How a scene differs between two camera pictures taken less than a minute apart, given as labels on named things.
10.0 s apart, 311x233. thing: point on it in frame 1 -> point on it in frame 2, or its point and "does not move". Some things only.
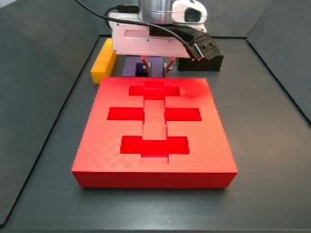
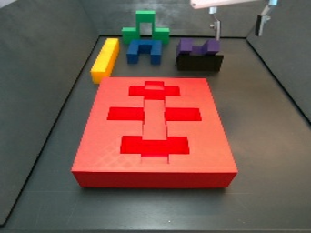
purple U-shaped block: [155, 64] -> [210, 46]
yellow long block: [104, 63] does not move
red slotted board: [155, 136] does not move
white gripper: [132, 40] -> [213, 4]
